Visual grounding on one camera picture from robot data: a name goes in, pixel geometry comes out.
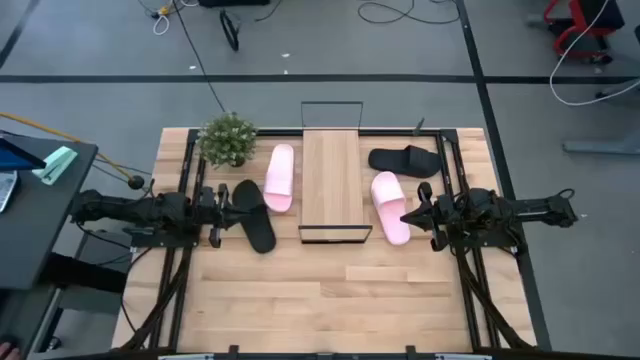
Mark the grey desk foot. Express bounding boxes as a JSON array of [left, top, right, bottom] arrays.
[[562, 77, 640, 156]]

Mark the wooden shelf with black frame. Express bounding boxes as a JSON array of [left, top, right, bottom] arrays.
[[298, 100, 374, 245]]

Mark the small green potted plant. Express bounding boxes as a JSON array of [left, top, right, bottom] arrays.
[[196, 111, 259, 169]]

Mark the mint green stapler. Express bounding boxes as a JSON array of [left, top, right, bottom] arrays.
[[31, 145, 80, 187]]

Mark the black aluminium table frame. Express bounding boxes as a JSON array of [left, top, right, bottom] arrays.
[[118, 127, 552, 360]]

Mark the white keyboard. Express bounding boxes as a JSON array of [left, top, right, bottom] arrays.
[[0, 169, 20, 214]]

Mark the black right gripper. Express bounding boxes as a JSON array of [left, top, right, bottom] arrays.
[[400, 181, 454, 253]]

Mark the dark side desk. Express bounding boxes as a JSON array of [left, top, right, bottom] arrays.
[[0, 130, 99, 360]]

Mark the black box on floor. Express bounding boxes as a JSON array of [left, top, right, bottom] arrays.
[[197, 0, 272, 8]]

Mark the yellow cable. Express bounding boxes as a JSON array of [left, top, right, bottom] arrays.
[[0, 110, 132, 180]]

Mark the black slide sandal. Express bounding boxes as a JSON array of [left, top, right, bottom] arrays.
[[231, 179, 278, 255], [367, 144, 444, 179]]

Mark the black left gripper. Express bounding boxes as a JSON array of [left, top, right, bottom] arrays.
[[198, 183, 254, 250]]

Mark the white cord with yellow plug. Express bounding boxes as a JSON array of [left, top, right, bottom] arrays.
[[149, 0, 201, 37]]

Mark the black strap loop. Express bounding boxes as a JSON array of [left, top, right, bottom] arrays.
[[219, 8, 241, 53]]

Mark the tablet with blue screen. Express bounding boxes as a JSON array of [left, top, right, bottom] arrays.
[[0, 133, 48, 172]]

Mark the curled black floor cable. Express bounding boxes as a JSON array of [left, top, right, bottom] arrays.
[[356, 0, 462, 26]]

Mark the red and black cart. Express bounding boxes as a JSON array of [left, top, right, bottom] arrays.
[[541, 0, 627, 65]]

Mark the pink slide sandal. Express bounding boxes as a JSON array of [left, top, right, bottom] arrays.
[[370, 170, 412, 247], [262, 143, 296, 214]]

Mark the white floor cable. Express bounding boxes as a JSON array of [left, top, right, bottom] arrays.
[[548, 0, 640, 108]]

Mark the long black floor cable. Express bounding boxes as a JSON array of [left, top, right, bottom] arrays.
[[171, 0, 227, 114]]

